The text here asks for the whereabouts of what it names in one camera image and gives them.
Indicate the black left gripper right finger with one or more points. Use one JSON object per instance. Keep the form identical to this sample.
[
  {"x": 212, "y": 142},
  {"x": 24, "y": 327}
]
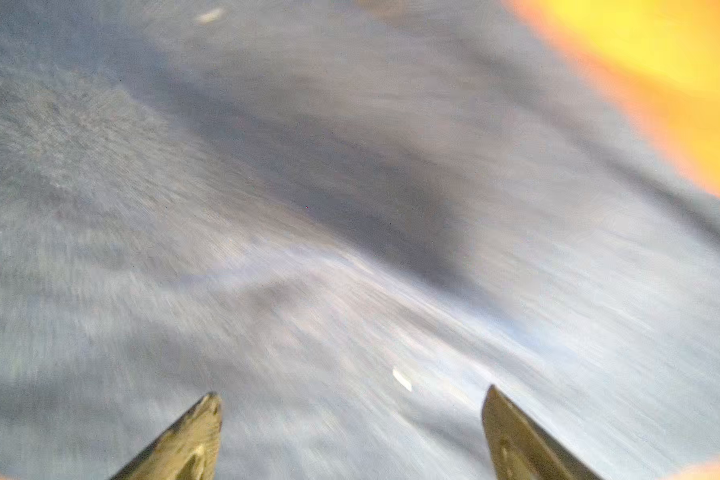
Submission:
[{"x": 522, "y": 449}]

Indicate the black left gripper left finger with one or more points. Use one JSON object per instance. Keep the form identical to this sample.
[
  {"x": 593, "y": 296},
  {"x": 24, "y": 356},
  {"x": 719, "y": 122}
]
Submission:
[{"x": 187, "y": 450}]

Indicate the blue denim trousers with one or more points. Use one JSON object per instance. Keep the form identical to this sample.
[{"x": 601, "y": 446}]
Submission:
[{"x": 349, "y": 219}]

